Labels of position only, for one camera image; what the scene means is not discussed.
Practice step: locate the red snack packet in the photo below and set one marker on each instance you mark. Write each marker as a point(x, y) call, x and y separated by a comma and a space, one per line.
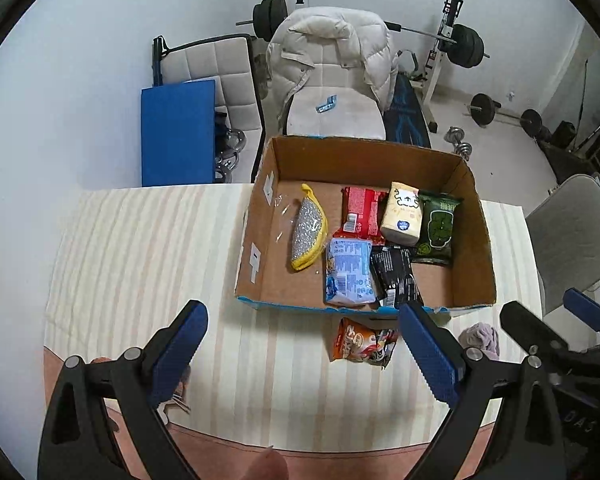
point(362, 209)

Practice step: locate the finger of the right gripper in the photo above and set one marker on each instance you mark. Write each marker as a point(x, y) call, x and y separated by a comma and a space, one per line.
point(529, 331)
point(583, 307)

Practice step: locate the open cardboard box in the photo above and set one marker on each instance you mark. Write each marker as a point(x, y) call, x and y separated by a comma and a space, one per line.
point(351, 179)

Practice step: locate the chrome dumbbell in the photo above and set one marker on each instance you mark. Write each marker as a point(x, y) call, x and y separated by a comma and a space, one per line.
point(456, 137)

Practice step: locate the orange noodle packet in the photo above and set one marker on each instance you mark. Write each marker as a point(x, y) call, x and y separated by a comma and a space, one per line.
point(358, 343)

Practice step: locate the blue foam mat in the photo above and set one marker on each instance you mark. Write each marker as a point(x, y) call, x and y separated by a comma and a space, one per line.
point(177, 134)

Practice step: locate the blue black exercise bench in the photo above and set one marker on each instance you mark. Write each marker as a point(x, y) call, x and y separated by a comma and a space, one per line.
point(404, 122)

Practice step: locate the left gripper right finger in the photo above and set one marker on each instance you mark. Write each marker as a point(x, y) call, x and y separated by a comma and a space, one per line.
point(435, 350)

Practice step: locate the white weight rack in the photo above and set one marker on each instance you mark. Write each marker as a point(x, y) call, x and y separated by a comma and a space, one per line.
point(436, 56)

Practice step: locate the operator hand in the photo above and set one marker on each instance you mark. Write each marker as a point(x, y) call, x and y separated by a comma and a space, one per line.
point(270, 464)

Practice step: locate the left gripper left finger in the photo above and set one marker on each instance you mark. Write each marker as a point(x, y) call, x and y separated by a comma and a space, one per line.
point(172, 348)

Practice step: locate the floor barbell with plates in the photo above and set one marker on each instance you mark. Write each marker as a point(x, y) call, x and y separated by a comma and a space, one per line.
point(483, 110)

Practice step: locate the cream puffer jacket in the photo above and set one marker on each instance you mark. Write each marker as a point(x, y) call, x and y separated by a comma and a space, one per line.
point(330, 50)

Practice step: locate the barbell on rack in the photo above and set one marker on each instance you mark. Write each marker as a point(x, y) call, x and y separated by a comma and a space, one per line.
point(461, 44)

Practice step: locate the small blue packet on chair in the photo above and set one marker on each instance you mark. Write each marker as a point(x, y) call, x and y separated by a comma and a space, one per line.
point(328, 105)

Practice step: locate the green snack packet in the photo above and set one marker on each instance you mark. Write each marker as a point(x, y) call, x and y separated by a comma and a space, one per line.
point(436, 230)

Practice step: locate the light blue tissue pack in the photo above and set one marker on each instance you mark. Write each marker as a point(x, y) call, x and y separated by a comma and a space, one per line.
point(348, 278)

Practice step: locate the grey office chair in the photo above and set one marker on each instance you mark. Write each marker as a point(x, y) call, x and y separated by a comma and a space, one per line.
point(565, 236)

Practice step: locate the beige padded chair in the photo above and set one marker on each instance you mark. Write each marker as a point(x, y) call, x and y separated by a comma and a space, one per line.
point(335, 110)

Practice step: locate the black snack packet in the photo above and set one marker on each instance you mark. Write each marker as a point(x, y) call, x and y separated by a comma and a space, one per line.
point(393, 276)

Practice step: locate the yellow silver pouch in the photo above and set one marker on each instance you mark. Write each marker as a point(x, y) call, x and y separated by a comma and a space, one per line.
point(310, 231)

